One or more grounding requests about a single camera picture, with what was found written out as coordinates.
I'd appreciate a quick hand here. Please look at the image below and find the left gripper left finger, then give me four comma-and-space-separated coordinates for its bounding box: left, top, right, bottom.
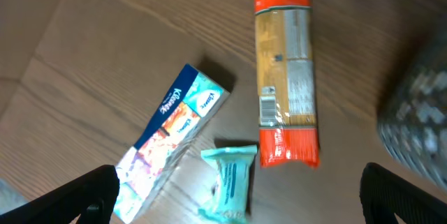
1, 165, 119, 224

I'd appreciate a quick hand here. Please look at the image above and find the grey plastic lattice basket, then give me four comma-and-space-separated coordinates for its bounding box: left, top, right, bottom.
377, 24, 446, 190

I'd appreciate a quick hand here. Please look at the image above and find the Kleenex tissue multipack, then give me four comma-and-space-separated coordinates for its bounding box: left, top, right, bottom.
114, 64, 229, 223

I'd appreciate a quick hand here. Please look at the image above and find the small teal wipes packet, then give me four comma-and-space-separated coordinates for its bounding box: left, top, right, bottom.
198, 145, 258, 223

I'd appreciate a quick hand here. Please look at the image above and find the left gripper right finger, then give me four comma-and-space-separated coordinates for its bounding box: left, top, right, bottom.
360, 163, 446, 224

